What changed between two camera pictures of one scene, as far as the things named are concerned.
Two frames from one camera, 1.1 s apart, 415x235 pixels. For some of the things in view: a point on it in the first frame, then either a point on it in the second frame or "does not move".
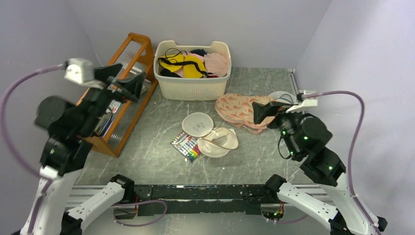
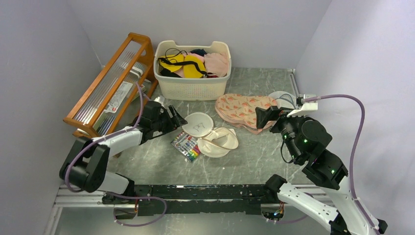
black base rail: [200, 199] does not move
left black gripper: [131, 85] → [176, 121]
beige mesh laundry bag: [214, 142] does not move
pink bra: [217, 63] does not move
